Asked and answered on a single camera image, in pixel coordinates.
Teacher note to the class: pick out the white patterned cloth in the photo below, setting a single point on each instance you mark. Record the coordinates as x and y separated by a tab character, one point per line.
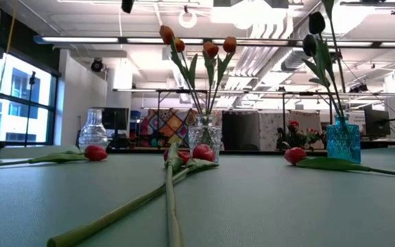
269	125

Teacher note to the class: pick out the blue textured glass vase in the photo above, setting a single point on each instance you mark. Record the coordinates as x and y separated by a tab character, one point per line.
343	144

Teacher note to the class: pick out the background black robot arm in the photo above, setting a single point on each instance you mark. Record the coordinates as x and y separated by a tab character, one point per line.
281	139

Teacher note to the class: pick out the colourful patchwork quilt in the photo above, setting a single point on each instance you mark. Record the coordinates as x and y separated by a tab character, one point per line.
170	128

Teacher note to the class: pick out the black ceiling camera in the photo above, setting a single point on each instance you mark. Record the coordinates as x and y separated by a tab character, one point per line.
97	66

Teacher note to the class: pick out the clear dimpled glass vase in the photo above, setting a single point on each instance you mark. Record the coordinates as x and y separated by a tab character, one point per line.
214	133

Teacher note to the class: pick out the black tripod stand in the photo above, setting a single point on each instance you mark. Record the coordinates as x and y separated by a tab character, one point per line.
32	79

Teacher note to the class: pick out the black metal rig frame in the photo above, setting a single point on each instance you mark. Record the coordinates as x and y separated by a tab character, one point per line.
252	91

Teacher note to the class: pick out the overhead light bar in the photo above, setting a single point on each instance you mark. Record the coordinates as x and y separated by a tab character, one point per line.
81	40

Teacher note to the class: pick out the background tulip bunch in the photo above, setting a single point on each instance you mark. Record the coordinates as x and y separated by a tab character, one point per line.
313	133

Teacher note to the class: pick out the black computer monitor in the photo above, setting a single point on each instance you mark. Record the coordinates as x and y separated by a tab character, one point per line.
115	118
377	123

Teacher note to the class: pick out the black ceiling rail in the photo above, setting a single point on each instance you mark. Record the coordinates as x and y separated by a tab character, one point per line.
369	3

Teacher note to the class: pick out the black partition panel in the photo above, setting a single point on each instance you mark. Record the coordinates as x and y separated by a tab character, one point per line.
240	130

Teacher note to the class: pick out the red artificial tulip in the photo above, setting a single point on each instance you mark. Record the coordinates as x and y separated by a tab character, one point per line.
170	192
295	155
203	152
95	153

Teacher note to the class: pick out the blue storage box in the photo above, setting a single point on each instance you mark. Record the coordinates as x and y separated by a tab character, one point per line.
135	115

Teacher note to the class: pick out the large room window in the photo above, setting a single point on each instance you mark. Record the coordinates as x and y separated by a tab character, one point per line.
12	116

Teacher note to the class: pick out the person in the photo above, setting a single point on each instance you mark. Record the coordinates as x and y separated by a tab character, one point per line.
293	135

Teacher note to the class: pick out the background desk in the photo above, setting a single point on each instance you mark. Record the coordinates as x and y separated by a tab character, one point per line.
382	143

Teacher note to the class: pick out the clear round glass bottle vase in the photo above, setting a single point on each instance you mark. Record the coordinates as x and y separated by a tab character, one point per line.
93	137

